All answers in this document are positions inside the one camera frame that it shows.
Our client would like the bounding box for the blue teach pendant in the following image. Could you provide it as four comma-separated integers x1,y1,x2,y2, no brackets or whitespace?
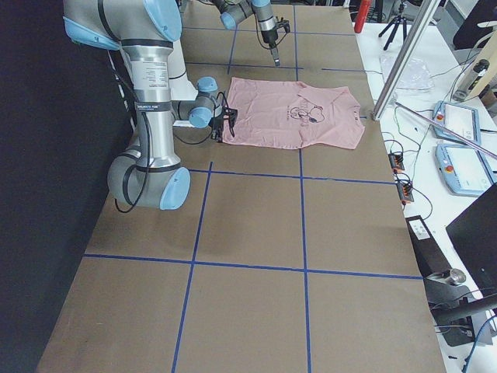
433,101,481,144
435,144,496,197

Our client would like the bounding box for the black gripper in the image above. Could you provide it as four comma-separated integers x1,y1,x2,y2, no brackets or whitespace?
209,92,238,141
259,17,290,66

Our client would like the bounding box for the black camera tripod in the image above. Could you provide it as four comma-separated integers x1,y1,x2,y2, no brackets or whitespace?
378,0,407,51

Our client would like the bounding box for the orange black connector box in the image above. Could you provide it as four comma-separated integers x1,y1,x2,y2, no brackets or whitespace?
388,152,405,173

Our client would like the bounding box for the aluminium frame post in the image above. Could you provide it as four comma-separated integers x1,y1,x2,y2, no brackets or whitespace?
372,0,440,120

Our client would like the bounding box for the pink Snoopy t-shirt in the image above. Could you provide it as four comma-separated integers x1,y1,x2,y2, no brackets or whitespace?
223,78,365,150

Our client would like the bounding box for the near blue teach pendant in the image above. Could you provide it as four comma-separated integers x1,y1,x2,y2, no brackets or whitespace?
435,144,496,197

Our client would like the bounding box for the clear plastic bag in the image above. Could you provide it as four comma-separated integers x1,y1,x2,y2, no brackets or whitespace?
380,54,434,91

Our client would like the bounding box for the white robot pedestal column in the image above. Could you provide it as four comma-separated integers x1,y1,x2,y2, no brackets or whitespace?
168,40,197,101

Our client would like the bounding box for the far blue teach pendant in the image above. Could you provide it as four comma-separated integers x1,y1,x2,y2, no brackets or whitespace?
433,101,481,144

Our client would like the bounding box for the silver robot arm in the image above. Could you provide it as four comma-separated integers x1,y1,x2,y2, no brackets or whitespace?
64,1,238,210
210,0,290,67

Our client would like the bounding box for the black monitor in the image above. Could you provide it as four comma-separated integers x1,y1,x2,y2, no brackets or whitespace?
446,184,497,289

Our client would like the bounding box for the red cylinder bottle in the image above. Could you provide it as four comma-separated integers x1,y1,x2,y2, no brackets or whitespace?
354,0,372,33

